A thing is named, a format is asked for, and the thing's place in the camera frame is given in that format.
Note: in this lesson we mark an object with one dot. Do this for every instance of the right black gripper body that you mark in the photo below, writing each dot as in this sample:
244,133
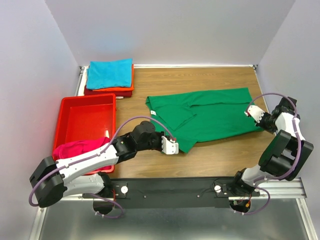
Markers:
267,123

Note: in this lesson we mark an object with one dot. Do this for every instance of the green t-shirt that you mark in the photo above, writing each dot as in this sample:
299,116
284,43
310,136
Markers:
202,116

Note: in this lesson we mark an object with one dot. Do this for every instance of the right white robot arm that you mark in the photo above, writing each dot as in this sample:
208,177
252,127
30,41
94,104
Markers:
285,155

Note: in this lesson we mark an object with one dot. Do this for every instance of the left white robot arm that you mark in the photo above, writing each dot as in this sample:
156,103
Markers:
54,179

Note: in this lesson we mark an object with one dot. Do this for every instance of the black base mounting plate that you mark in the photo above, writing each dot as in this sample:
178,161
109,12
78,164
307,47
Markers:
183,192

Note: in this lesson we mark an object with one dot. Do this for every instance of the folded dark red t-shirt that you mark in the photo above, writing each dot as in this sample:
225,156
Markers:
117,91

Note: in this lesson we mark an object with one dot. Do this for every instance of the folded blue t-shirt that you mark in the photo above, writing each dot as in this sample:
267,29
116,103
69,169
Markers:
109,74

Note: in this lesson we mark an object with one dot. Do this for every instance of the red plastic bin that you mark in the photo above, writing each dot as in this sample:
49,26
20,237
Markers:
87,117

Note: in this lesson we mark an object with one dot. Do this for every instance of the crumpled magenta t-shirt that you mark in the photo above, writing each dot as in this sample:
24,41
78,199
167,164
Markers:
75,148

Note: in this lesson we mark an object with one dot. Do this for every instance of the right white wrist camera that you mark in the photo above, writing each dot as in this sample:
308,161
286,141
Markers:
255,112

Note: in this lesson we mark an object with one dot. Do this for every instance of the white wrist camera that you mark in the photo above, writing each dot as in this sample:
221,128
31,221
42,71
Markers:
169,146
255,112

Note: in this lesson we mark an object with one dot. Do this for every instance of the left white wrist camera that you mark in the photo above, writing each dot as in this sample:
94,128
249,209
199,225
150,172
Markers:
169,146

